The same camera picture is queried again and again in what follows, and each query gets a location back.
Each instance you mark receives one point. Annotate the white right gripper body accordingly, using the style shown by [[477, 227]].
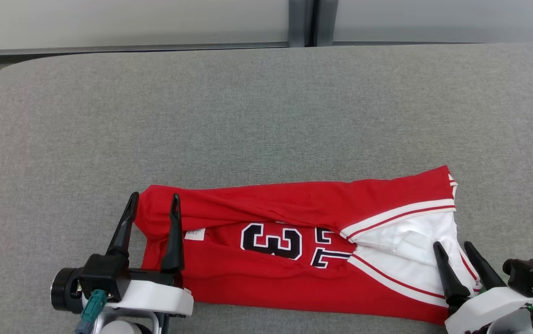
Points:
[[484, 308]]

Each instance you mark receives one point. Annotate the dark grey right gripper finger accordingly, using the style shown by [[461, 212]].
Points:
[[454, 287], [486, 276]]

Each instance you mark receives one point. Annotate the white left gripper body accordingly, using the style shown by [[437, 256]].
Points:
[[155, 297]]

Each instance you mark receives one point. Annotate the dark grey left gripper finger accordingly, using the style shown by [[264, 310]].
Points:
[[173, 255], [121, 241]]

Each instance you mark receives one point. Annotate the red numbered basketball jersey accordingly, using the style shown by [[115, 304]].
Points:
[[271, 278]]

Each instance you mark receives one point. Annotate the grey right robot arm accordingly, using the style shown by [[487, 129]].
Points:
[[521, 324]]

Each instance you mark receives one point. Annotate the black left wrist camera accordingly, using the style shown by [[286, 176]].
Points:
[[104, 276]]

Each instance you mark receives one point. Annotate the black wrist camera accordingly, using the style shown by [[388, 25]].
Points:
[[528, 276], [104, 276]]

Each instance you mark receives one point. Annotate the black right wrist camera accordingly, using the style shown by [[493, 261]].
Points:
[[528, 276]]

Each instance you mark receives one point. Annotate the teal left camera connector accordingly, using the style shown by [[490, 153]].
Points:
[[92, 308]]

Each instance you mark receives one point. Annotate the grey partition base rail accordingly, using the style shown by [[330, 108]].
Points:
[[131, 48], [410, 42]]

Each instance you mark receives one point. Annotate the grey partition post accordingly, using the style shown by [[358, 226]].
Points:
[[299, 23], [325, 22]]

